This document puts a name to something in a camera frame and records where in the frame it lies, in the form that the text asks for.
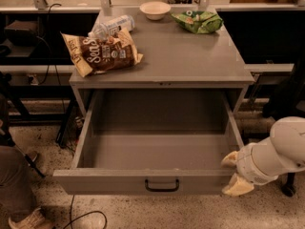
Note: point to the grey metal drawer cabinet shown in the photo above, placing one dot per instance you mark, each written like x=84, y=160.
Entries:
x=172, y=59

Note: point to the person shoe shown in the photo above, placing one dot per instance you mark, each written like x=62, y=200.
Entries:
x=35, y=220

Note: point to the brown sea salt chip bag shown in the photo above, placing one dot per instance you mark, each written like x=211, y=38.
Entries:
x=95, y=55

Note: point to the white ceramic bowl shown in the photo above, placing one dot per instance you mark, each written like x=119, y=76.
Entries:
x=155, y=10

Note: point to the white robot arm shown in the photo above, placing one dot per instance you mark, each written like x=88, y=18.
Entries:
x=259, y=163

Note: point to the grey top drawer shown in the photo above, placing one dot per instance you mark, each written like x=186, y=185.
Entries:
x=153, y=142

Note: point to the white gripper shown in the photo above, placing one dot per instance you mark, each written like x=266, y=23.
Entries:
x=252, y=165

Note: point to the seated person leg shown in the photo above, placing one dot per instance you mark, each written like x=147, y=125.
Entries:
x=16, y=195

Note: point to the green snack bag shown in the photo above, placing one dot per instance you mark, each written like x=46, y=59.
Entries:
x=198, y=22

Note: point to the clear plastic water bottle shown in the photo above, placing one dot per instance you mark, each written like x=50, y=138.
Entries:
x=102, y=30

